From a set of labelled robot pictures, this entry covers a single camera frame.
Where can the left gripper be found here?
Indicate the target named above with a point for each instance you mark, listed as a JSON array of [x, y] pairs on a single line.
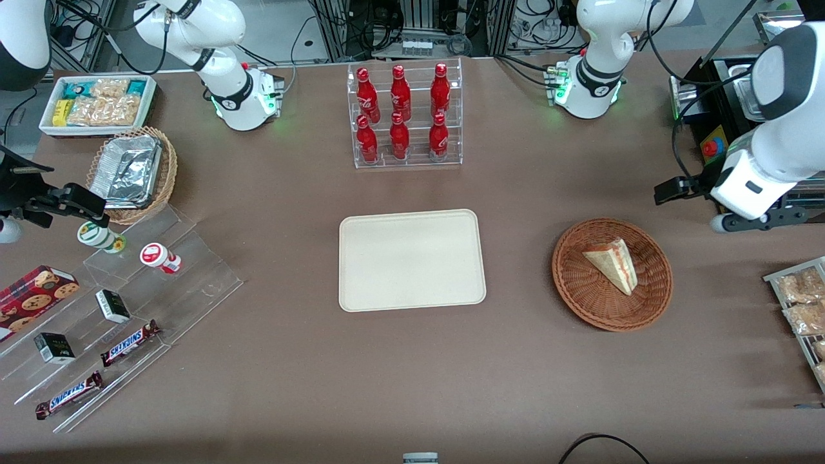
[[684, 187]]

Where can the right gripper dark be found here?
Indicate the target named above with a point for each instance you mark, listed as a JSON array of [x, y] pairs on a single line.
[[14, 191]]

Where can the triangular sandwich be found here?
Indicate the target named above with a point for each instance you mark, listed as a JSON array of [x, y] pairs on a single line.
[[615, 264]]

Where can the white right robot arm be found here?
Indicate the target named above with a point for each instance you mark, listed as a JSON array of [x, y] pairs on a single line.
[[222, 96]]

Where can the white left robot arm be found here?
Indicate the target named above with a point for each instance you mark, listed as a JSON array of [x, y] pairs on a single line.
[[599, 45]]

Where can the aluminium foil tray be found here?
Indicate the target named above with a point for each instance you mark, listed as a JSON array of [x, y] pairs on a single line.
[[126, 171]]

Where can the light tan wicker basket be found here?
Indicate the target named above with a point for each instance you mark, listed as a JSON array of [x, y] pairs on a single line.
[[169, 167]]

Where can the brown round wicker basket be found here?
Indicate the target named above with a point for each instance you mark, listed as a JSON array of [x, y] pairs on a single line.
[[580, 290]]

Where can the stainless steel tray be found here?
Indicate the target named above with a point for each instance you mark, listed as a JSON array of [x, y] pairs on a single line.
[[776, 26]]

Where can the cream plastic tray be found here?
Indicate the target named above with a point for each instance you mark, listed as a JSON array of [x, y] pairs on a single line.
[[412, 261]]

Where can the green sunflower yogurt cup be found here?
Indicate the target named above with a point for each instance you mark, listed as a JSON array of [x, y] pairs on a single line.
[[97, 235]]

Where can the black control box yellow panel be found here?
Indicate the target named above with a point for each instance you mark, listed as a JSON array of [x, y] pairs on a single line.
[[714, 138]]

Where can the white plastic snack bin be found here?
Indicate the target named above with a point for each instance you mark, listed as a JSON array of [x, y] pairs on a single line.
[[45, 125]]

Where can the yellow snack packet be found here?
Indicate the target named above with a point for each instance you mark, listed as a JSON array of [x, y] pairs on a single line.
[[61, 113]]

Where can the red tartan cookie box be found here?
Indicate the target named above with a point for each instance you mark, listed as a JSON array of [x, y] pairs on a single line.
[[32, 299]]

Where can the clear rice cracker bag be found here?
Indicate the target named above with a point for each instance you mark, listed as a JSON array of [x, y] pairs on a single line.
[[106, 111], [109, 87]]

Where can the red strawberry yogurt cup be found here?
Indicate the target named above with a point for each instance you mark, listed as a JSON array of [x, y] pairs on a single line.
[[156, 256]]

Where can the small black carton box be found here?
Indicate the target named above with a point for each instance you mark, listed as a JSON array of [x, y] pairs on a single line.
[[55, 348], [113, 306]]

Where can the teal snack packet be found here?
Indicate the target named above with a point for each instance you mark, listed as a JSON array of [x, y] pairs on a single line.
[[136, 87], [76, 89]]

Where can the clear acrylic stepped shelf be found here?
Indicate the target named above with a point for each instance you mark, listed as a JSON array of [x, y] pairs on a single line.
[[84, 354], [200, 283]]

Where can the Snickers chocolate bar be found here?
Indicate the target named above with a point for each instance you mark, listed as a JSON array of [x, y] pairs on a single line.
[[129, 343], [69, 395]]

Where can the clear pastry snack bag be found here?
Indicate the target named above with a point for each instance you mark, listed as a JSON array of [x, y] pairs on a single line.
[[805, 319], [802, 287], [820, 349]]

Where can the red Coca-Cola bottle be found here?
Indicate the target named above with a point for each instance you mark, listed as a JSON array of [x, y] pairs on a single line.
[[367, 96], [438, 140], [440, 90], [367, 143], [400, 93], [399, 140]]

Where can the clear acrylic bottle rack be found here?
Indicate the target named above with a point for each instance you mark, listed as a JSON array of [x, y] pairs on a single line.
[[419, 161]]

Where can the small grey device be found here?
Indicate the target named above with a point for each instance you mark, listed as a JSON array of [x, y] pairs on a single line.
[[420, 459]]

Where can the aluminium frame equipment rack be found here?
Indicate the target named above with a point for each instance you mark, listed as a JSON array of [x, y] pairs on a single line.
[[419, 26]]

